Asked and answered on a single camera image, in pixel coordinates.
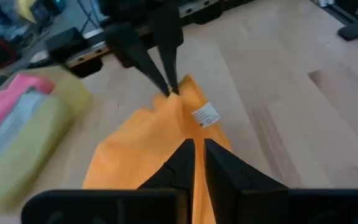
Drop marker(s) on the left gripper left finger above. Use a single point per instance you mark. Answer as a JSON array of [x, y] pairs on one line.
[[120, 208]]

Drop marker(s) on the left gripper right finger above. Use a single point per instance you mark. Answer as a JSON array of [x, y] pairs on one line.
[[275, 208]]

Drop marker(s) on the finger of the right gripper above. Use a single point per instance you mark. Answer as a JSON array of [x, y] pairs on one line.
[[168, 37], [129, 46]]

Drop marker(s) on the orange microfiber towel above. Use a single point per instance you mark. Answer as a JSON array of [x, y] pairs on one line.
[[141, 149]]

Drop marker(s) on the pink microfiber towel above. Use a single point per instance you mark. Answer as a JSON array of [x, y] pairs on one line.
[[8, 99]]

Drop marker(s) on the grey microfiber towel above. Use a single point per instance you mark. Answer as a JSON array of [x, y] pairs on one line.
[[11, 124]]

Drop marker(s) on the yellow translucent plastic bin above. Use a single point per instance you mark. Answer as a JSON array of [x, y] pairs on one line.
[[36, 140]]

